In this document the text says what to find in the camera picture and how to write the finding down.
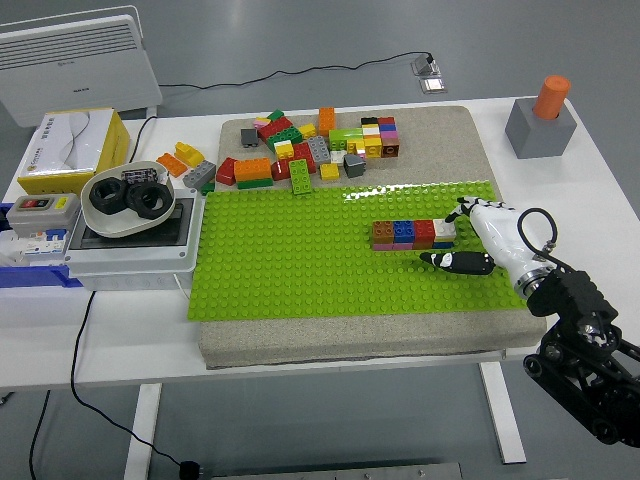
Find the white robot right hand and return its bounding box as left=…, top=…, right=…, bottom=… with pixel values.
left=418, top=195, right=552, bottom=282

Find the white square toy brick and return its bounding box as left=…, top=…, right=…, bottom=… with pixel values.
left=432, top=218, right=458, bottom=243

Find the long lime toy brick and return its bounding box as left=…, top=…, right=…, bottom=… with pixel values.
left=328, top=127, right=365, bottom=152

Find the light grey toy brick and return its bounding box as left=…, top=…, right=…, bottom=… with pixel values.
left=306, top=135, right=332, bottom=166

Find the green toy baseplate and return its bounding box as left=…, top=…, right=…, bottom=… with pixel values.
left=185, top=180, right=531, bottom=322

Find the dark green toy brick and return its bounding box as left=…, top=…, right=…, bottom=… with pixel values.
left=266, top=128, right=304, bottom=153

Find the large red toy brick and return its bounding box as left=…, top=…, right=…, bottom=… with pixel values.
left=256, top=116, right=295, bottom=142

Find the wide orange toy brick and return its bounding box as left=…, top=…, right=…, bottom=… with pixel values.
left=233, top=157, right=273, bottom=183

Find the red sloped toy brick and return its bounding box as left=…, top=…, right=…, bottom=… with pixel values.
left=215, top=156, right=239, bottom=187

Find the long grey toy brick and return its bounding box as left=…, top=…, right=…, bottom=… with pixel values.
left=181, top=160, right=218, bottom=191

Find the yellow stepped toy brick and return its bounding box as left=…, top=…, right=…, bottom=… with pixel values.
left=173, top=141, right=206, bottom=169

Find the grey block holder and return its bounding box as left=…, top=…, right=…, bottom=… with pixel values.
left=504, top=97, right=579, bottom=160

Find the orange cylinder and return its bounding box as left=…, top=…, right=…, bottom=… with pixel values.
left=532, top=74, right=572, bottom=120

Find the dark grey sloped brick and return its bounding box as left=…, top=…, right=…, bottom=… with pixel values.
left=342, top=153, right=368, bottom=179

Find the white table leg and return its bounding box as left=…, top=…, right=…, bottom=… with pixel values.
left=123, top=383, right=164, bottom=480
left=478, top=360, right=528, bottom=465

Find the grey-brown foam mat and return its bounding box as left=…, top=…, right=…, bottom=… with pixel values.
left=198, top=104, right=549, bottom=371

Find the floor socket with plug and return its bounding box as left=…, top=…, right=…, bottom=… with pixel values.
left=410, top=52, right=441, bottom=77

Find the lime green brick plate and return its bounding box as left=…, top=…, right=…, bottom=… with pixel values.
left=288, top=158, right=314, bottom=196

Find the grey metal plate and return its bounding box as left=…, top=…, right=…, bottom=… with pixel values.
left=212, top=462, right=464, bottom=480

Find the orange brick plate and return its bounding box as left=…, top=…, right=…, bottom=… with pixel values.
left=155, top=151, right=189, bottom=178

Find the large black hex nut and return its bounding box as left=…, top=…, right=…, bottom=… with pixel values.
left=89, top=178, right=132, bottom=216
left=125, top=182, right=174, bottom=220

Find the dark purple circuit piece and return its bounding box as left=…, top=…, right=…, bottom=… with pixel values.
left=121, top=167, right=159, bottom=184

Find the white bowl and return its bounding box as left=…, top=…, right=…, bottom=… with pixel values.
left=79, top=159, right=177, bottom=239

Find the yellow white tissue box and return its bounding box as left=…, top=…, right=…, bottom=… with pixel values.
left=17, top=107, right=131, bottom=196

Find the white panel heater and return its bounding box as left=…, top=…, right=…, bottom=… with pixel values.
left=0, top=4, right=165, bottom=129

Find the white blue circuit breaker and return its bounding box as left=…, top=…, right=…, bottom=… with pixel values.
left=19, top=227, right=69, bottom=264

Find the blue plastic tray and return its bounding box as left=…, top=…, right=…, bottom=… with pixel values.
left=0, top=202, right=84, bottom=290

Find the black heater power cable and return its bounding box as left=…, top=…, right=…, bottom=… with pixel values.
left=158, top=50, right=434, bottom=91

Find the grey electrical enclosure box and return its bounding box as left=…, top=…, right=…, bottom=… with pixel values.
left=63, top=187, right=206, bottom=292

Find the black cable on table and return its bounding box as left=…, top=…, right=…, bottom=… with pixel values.
left=128, top=115, right=159, bottom=164

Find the black cord with plug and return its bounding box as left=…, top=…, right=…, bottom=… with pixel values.
left=69, top=290, right=202, bottom=480

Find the grey push-button switch box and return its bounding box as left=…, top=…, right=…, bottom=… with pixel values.
left=5, top=192, right=82, bottom=239

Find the black hanging cable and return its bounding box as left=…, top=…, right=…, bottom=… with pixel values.
left=28, top=390, right=52, bottom=480

